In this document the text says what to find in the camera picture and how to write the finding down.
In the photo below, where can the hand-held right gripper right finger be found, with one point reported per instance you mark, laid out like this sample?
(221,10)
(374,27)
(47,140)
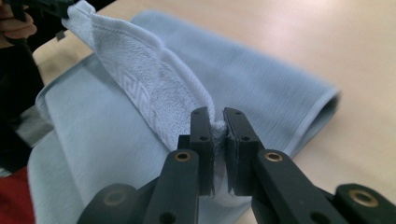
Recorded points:
(239,155)

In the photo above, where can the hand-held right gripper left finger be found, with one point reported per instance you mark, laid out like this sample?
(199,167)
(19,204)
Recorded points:
(204,155)

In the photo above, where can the light blue towel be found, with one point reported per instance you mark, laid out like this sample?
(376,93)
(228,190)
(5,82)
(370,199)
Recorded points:
(264,77)

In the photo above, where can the white towel with patterned border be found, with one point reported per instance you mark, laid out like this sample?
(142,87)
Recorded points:
(149,71)

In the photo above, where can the black and grey garment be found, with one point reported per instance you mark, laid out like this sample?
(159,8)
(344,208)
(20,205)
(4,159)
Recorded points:
(15,87)

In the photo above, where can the red garment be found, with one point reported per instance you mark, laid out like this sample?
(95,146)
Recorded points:
(14,199)

